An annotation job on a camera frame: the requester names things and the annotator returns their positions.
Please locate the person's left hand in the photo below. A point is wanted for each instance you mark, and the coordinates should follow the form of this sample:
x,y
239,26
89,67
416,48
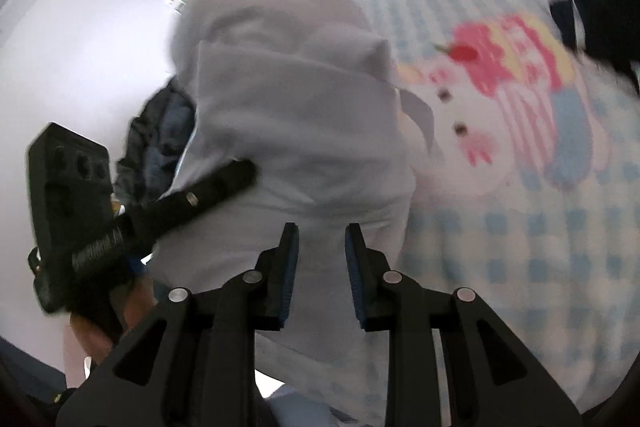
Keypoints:
x,y
139,302

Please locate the dark navy clothes pile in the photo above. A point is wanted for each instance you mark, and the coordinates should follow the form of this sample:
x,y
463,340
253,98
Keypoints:
x,y
605,17

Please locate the checked cartoon print blanket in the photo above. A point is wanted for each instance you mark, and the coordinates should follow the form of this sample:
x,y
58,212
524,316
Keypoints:
x,y
500,257

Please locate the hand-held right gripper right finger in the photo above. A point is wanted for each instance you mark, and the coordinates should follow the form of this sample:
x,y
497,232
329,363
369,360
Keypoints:
x,y
355,262

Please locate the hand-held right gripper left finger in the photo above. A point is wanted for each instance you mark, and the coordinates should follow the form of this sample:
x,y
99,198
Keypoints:
x,y
290,262

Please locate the black jacket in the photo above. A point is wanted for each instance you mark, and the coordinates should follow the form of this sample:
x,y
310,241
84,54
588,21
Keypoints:
x,y
150,142

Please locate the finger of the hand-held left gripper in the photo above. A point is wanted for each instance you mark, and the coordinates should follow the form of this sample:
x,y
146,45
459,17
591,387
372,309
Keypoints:
x,y
200,197

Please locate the white shirt with dark collar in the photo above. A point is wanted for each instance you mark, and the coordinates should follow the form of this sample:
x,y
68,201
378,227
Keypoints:
x,y
300,132

